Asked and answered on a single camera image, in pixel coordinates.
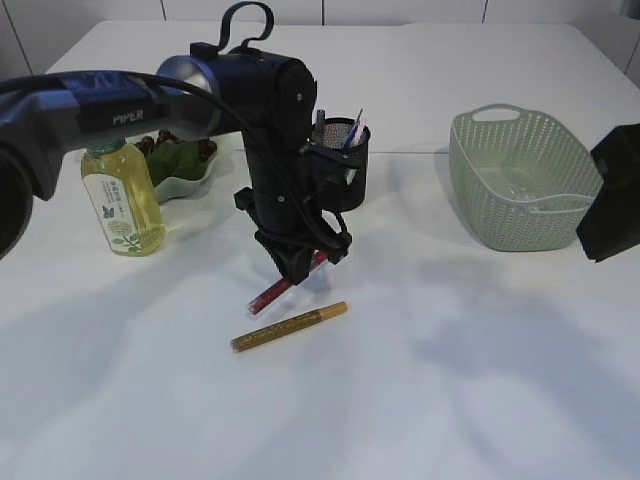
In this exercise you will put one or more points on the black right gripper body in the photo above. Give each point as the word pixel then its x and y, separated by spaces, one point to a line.
pixel 611 225

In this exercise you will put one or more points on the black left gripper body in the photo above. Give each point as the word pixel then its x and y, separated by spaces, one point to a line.
pixel 290 224

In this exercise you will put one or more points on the silver glitter pen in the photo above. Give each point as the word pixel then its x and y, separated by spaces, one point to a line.
pixel 319 129

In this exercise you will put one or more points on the clear plastic ruler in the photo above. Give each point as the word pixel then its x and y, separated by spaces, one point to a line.
pixel 359 117

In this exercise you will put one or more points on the clear plastic sheet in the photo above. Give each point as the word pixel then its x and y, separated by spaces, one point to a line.
pixel 521 192

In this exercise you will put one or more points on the blue scissors with sheath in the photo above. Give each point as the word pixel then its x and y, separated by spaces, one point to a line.
pixel 351 135

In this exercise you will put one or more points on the red glitter pen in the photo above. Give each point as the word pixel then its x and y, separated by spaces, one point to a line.
pixel 268 296

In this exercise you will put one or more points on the purple grape bunch with leaves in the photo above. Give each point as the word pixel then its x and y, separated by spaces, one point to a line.
pixel 168 156

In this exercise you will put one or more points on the gold glitter pen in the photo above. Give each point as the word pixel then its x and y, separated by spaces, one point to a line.
pixel 287 327

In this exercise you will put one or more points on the yellow tea bottle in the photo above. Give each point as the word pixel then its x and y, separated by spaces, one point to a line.
pixel 119 187

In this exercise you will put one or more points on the pink scissors with sheath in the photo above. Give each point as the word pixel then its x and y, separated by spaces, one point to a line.
pixel 359 133

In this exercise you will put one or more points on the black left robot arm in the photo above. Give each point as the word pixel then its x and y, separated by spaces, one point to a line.
pixel 269 99

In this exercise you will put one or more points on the black mesh pen holder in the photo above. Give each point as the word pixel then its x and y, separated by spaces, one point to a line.
pixel 336 130

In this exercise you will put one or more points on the green plastic woven basket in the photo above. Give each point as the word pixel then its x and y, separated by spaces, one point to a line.
pixel 531 148

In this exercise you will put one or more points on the green wavy glass plate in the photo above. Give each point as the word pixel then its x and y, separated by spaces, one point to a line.
pixel 174 188

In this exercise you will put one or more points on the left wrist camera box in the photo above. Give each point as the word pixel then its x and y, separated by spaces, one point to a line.
pixel 336 175

